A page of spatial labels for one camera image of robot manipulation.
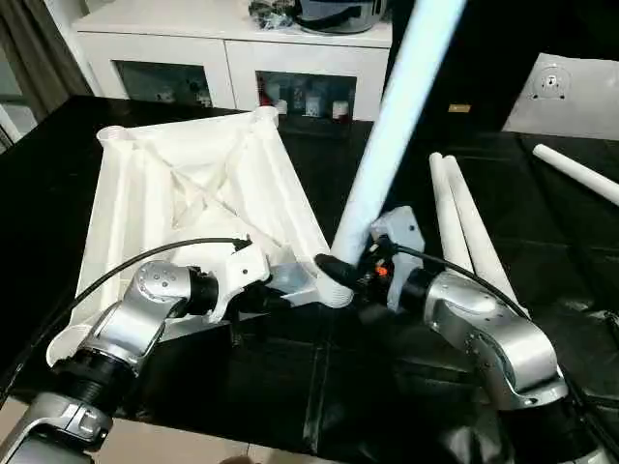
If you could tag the black work mat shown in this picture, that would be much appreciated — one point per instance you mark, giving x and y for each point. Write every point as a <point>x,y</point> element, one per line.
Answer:
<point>97,145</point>

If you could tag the white plastic bag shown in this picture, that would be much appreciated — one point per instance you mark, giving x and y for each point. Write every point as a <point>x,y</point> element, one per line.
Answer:
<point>571,97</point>

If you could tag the small yellow label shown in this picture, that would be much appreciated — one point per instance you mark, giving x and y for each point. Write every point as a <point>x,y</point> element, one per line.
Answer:
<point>459,107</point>

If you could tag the red bottle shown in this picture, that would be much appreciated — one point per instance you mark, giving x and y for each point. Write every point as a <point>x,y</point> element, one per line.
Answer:
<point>263,94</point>

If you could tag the black rice cooker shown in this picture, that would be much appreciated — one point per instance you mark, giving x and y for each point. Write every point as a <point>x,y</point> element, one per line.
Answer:
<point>338,14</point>

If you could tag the white plastic table top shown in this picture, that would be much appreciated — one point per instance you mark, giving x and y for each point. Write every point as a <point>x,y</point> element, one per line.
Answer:
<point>193,193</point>

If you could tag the white plastic table leg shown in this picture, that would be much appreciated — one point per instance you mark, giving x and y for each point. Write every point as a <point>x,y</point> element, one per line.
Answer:
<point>479,242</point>
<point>575,174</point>
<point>447,213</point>
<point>397,126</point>

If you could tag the black cabinet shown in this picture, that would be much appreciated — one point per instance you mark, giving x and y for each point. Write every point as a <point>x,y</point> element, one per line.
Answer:
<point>503,39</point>

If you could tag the dark tangled clutter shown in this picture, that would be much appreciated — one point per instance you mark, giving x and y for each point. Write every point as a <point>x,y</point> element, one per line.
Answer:
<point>273,12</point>

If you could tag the grey curtain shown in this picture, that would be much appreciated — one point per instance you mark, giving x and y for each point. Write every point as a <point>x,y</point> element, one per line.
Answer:
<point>34,48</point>

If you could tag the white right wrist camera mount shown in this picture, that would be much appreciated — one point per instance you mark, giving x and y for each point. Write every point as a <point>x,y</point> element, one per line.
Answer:
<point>397,227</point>

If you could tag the white cabinet with glass doors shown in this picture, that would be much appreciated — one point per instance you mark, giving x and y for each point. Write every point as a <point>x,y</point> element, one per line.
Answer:
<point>174,48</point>

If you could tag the small white jar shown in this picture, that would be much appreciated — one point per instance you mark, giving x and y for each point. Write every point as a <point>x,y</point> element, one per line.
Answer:
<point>339,109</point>

